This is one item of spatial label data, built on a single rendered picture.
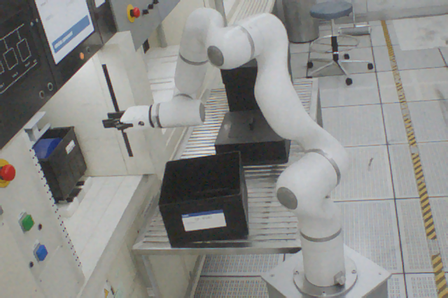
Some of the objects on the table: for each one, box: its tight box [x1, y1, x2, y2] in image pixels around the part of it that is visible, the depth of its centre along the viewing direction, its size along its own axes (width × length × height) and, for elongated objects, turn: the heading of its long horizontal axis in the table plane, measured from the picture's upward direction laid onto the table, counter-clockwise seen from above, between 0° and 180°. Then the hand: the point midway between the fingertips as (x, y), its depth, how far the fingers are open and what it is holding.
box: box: [219, 43, 294, 112], centre depth 259 cm, size 29×29×25 cm
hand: (110, 119), depth 176 cm, fingers open, 4 cm apart
